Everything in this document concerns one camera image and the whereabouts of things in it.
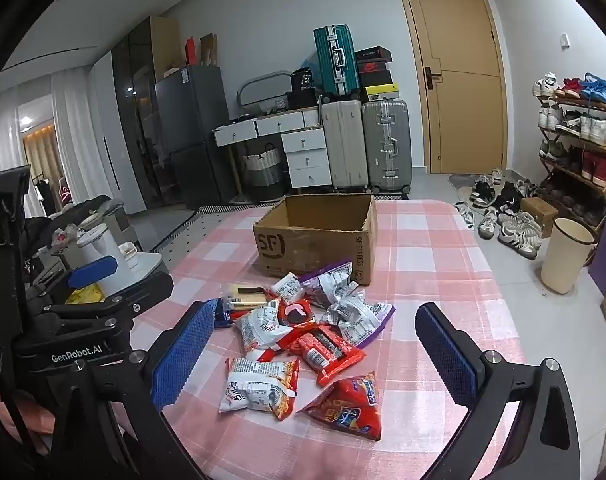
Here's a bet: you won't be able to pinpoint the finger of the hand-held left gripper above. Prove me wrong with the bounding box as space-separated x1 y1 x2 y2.
0 166 118 341
46 272 175 330

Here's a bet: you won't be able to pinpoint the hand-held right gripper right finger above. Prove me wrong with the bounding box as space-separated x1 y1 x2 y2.
408 302 581 480

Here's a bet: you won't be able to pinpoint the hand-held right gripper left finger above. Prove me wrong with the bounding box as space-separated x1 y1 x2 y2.
46 301 216 480

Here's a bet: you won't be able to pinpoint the blue sandwich cookie packet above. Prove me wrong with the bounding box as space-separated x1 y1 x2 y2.
205 299 234 328

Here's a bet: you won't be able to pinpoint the white orange noodle snack packet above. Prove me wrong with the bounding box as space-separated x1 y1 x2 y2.
218 357 301 421

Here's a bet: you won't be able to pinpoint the white red snack packet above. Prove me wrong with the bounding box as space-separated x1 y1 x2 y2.
233 305 294 361

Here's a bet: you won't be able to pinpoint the yellow cracker packet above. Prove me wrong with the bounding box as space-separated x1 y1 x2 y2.
226 284 269 311

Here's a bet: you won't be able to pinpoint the silver purple snack packet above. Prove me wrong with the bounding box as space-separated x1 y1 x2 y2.
325 282 369 328
335 302 396 348
298 260 355 309

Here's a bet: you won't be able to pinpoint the red snack bag blue print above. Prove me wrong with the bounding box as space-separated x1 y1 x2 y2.
297 374 384 442

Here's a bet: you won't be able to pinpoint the red chocolate wafer packet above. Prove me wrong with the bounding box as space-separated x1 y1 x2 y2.
283 325 366 387

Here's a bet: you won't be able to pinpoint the red sandwich cookie packet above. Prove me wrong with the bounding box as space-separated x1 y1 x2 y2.
278 299 316 328

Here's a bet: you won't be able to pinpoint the small white snack packet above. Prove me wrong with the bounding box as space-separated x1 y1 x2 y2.
268 272 306 303

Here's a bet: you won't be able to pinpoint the brown cardboard box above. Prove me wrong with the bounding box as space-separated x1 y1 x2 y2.
253 194 379 287

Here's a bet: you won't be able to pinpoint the person's left hand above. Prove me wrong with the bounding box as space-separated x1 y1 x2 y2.
0 391 54 456

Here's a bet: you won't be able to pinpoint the yellow plastic bag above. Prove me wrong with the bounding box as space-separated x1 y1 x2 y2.
66 282 104 306

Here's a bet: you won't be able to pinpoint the white kettle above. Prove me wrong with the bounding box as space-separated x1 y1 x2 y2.
76 224 139 301

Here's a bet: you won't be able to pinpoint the white side table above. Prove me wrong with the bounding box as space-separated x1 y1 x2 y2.
33 252 171 311

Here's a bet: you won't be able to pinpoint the grey lidded bin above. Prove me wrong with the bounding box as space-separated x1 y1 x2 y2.
90 200 139 241

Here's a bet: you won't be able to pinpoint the black white patterned rug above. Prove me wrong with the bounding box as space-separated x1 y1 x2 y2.
148 200 284 253

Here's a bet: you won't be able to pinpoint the pink checked tablecloth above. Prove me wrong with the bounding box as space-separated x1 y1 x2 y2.
128 199 524 480

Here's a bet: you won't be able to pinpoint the white curtain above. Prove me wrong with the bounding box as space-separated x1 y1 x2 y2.
50 67 101 211

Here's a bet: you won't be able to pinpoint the pile of loose shoes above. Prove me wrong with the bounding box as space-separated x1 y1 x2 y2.
455 167 544 261

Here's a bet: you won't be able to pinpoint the cream trash bin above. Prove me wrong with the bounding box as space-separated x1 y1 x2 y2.
541 217 596 295

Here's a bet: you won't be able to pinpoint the dark glass cabinet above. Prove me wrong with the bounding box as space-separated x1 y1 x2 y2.
110 16 181 213

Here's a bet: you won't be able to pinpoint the dark grey fridge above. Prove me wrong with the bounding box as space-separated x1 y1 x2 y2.
154 64 239 211

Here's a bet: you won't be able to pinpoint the small cardboard box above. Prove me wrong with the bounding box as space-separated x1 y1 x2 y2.
520 196 560 238

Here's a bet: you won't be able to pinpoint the woven laundry basket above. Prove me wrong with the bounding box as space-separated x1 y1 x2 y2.
240 144 284 203

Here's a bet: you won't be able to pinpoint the grey doormat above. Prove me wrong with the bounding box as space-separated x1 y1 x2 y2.
448 172 504 201

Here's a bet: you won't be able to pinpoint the white drawer desk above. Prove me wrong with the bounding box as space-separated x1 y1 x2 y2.
213 107 334 196

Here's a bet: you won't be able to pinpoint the silver suitcase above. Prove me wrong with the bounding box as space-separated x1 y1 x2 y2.
361 99 413 197

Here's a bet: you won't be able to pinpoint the beige suitcase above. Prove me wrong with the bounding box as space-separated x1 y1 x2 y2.
319 100 371 193

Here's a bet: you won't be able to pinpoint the folded cardboard sheet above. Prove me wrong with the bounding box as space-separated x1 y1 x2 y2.
199 33 219 68

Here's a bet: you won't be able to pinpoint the tan wooden door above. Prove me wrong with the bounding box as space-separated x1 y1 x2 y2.
394 0 508 176

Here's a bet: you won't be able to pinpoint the rows of racked shoes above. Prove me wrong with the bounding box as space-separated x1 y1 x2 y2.
533 72 606 231

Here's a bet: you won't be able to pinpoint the black printed box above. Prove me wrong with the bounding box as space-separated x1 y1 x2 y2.
289 67 318 93

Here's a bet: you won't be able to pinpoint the yellow black shoe box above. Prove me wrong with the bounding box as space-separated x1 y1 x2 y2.
363 84 400 103

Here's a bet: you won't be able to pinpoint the plain black shoe box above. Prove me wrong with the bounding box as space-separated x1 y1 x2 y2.
359 71 395 88

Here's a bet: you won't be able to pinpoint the teal suitcase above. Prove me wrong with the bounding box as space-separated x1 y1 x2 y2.
313 25 361 98

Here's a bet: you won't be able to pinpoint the arched metal frame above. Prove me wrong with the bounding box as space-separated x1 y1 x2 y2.
236 72 294 111

